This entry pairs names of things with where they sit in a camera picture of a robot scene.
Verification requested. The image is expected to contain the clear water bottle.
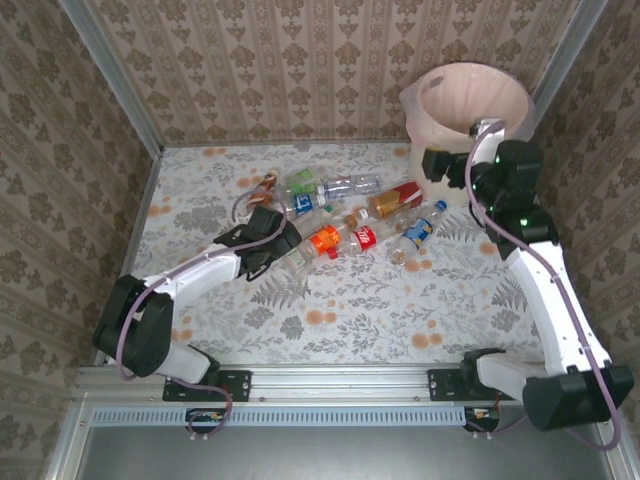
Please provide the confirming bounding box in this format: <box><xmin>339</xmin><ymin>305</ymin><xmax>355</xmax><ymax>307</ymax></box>
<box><xmin>317</xmin><ymin>173</ymin><xmax>384</xmax><ymax>199</ymax></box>

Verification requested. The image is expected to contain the aluminium frame post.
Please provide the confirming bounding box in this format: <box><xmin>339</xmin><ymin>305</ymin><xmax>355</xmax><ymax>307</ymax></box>
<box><xmin>532</xmin><ymin>0</ymin><xmax>612</xmax><ymax>109</ymax></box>
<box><xmin>57</xmin><ymin>0</ymin><xmax>166</xmax><ymax>156</ymax></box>

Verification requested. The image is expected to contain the clear unlabelled plastic bottle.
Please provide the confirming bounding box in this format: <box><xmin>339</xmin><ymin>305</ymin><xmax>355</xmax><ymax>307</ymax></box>
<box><xmin>299</xmin><ymin>202</ymin><xmax>351</xmax><ymax>234</ymax></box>

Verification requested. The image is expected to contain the small clear plastic bottle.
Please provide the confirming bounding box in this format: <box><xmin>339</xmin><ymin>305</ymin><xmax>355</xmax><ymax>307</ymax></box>
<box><xmin>279</xmin><ymin>244</ymin><xmax>315</xmax><ymax>272</ymax></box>

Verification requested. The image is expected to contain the black connector box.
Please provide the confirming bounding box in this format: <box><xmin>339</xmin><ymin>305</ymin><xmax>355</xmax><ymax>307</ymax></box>
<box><xmin>185</xmin><ymin>407</ymin><xmax>227</xmax><ymax>435</ymax></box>
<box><xmin>463</xmin><ymin>405</ymin><xmax>501</xmax><ymax>434</ymax></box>

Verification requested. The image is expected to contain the floral tablecloth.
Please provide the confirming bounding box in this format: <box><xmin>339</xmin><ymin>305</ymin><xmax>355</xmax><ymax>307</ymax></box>
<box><xmin>119</xmin><ymin>142</ymin><xmax>556</xmax><ymax>367</ymax></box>

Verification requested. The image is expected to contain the blue label plastic bottle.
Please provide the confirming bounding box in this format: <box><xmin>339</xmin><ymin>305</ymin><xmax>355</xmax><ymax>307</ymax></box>
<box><xmin>279</xmin><ymin>191</ymin><xmax>334</xmax><ymax>219</ymax></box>

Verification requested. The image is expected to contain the brown white label bottle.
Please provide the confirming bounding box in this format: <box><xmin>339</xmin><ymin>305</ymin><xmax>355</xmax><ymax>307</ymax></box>
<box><xmin>249</xmin><ymin>168</ymin><xmax>282</xmax><ymax>209</ymax></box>

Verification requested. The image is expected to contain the red cola bottle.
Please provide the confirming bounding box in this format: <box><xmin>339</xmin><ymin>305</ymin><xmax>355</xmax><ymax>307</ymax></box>
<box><xmin>325</xmin><ymin>222</ymin><xmax>401</xmax><ymax>260</ymax></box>

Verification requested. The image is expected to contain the slotted cable duct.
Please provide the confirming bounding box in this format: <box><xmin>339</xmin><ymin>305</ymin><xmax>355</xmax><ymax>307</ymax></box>
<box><xmin>91</xmin><ymin>405</ymin><xmax>464</xmax><ymax>428</ymax></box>

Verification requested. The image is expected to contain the aluminium side rail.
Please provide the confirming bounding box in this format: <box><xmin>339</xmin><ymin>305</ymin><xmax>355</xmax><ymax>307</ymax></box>
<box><xmin>94</xmin><ymin>147</ymin><xmax>165</xmax><ymax>369</ymax></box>

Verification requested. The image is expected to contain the blue yellow label bottle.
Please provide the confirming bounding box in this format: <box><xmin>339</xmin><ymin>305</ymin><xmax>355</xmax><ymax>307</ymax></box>
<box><xmin>389</xmin><ymin>199</ymin><xmax>449</xmax><ymax>265</ymax></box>

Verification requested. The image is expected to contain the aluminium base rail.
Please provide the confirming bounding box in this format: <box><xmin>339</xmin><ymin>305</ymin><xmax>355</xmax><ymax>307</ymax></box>
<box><xmin>74</xmin><ymin>363</ymin><xmax>526</xmax><ymax>404</ymax></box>

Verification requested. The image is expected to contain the orange label plastic bottle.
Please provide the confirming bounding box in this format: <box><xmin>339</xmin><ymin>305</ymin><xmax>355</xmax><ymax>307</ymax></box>
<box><xmin>298</xmin><ymin>214</ymin><xmax>359</xmax><ymax>261</ymax></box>

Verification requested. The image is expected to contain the red gold label bottle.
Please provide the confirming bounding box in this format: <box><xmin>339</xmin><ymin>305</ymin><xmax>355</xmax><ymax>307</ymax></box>
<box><xmin>357</xmin><ymin>180</ymin><xmax>424</xmax><ymax>220</ymax></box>

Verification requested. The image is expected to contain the green label plastic bottle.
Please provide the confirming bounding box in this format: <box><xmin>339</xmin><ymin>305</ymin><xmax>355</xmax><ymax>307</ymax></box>
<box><xmin>283</xmin><ymin>167</ymin><xmax>326</xmax><ymax>194</ymax></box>

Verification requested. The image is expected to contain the grey metal panel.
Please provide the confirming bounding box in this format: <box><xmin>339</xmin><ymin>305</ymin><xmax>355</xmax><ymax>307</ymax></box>
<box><xmin>74</xmin><ymin>424</ymin><xmax>626</xmax><ymax>480</ymax></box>

